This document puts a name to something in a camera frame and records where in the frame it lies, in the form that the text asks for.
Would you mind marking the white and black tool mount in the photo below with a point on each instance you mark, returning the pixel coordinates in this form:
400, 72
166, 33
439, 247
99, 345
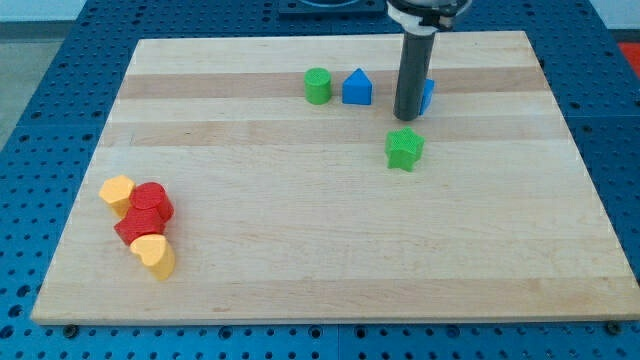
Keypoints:
425, 17

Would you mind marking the green cylinder block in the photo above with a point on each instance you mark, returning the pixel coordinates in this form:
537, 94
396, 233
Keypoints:
317, 86

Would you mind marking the wooden board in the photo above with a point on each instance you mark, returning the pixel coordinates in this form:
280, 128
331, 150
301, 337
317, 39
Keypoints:
286, 212

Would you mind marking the blue triangle block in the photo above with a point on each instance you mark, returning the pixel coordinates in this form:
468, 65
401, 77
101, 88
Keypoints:
357, 89

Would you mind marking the yellow heart block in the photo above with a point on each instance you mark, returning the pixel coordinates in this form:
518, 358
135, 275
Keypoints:
156, 254

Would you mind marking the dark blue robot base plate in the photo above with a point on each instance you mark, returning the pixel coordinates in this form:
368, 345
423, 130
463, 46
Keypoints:
331, 8

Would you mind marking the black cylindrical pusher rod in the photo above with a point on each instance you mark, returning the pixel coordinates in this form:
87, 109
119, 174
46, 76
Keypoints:
413, 68

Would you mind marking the red star block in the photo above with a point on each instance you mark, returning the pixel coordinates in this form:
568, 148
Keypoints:
137, 223

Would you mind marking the red cylinder block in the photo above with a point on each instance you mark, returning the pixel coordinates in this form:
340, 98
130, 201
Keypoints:
152, 196

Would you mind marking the blue block behind pusher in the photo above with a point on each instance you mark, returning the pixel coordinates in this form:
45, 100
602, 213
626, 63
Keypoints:
428, 90

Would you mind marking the yellow hexagon block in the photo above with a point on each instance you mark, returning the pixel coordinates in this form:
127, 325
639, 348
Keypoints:
115, 192

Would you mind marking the green star block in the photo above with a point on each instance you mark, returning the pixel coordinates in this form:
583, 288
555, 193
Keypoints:
403, 148

